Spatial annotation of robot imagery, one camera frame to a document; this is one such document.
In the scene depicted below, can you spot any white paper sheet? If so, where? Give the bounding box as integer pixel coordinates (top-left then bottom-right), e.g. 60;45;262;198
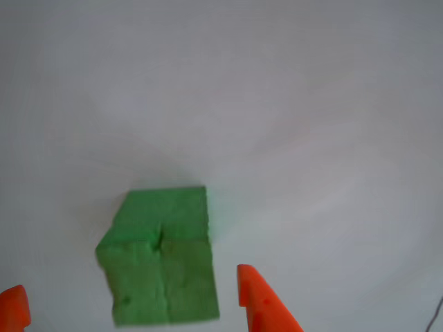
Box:
0;0;443;332

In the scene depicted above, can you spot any green block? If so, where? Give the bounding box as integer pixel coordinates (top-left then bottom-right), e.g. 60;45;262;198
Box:
94;185;222;328

